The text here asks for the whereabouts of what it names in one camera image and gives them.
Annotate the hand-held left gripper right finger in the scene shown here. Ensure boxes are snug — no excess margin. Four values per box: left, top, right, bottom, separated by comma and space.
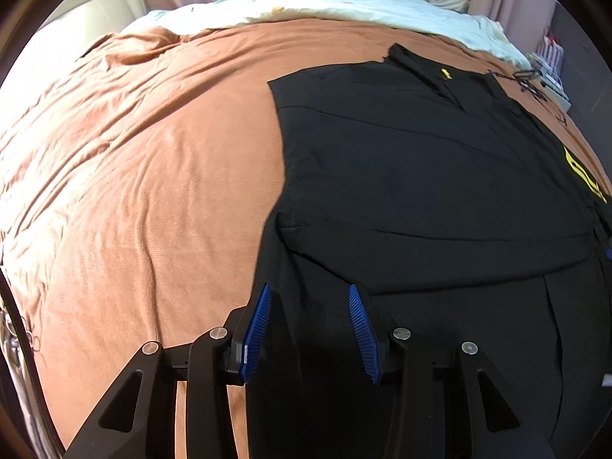
348, 284, 558, 459

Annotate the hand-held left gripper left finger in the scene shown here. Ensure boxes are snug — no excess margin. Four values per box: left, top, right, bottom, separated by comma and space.
62, 283, 273, 459

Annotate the black garment with yellow print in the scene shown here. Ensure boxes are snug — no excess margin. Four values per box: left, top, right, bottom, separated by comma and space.
245, 43, 612, 459

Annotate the orange bed blanket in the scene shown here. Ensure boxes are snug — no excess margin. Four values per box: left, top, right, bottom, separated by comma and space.
0, 19, 608, 459

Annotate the white bedside stand with items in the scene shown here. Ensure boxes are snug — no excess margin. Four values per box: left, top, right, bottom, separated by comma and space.
528, 28, 572, 108

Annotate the white duvet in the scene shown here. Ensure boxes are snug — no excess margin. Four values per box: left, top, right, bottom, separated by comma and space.
119, 0, 532, 70

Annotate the cream padded headboard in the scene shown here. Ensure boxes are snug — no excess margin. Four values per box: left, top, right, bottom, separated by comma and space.
19, 0, 146, 84

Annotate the thin black cable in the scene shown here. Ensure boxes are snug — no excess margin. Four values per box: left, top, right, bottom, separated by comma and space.
488, 68, 570, 127

